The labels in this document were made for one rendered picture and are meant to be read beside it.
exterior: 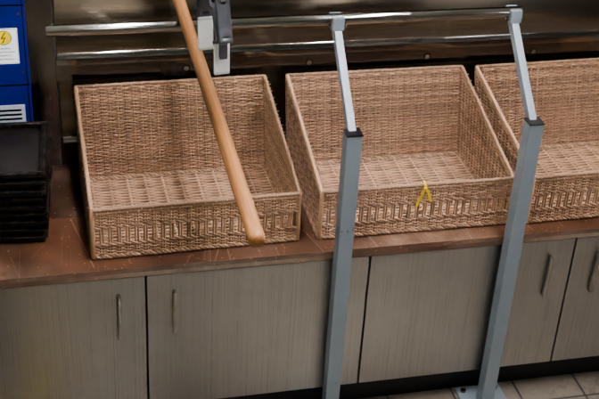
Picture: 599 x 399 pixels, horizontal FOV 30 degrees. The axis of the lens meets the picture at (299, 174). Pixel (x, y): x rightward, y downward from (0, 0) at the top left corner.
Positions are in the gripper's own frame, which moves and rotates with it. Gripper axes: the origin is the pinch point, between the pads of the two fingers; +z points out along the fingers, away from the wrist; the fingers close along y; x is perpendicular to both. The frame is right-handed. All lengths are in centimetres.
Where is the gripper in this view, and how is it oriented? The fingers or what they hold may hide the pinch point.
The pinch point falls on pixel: (213, 52)
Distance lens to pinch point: 219.3
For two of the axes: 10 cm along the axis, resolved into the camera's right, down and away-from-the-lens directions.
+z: -0.3, 8.6, 5.1
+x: 9.4, -1.4, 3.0
